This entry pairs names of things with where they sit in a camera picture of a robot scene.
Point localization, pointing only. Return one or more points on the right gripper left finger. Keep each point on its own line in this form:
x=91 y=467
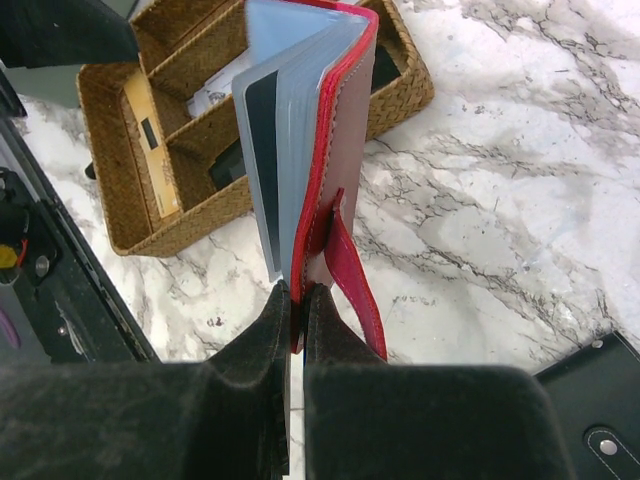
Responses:
x=223 y=418

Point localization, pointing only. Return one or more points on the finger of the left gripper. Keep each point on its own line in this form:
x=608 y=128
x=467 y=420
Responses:
x=36 y=34

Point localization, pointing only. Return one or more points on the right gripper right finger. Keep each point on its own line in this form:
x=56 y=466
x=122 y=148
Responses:
x=367 y=419

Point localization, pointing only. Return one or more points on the grey card with stripe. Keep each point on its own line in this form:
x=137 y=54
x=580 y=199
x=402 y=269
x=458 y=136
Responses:
x=261 y=109

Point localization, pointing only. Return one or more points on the red card holder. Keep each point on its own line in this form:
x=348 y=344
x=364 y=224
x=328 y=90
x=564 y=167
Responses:
x=324 y=53

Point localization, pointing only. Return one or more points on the gold cards in tray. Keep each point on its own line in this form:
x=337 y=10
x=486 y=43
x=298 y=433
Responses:
x=137 y=90

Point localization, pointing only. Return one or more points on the silver cards in tray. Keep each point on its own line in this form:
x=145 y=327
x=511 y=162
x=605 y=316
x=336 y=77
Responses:
x=218 y=87

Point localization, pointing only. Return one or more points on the black card holder in tray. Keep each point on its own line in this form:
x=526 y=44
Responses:
x=228 y=166

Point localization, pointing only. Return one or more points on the woven wicker organizer tray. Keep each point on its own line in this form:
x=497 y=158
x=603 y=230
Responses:
x=182 y=43

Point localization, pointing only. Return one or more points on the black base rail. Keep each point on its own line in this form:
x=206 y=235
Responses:
x=57 y=303

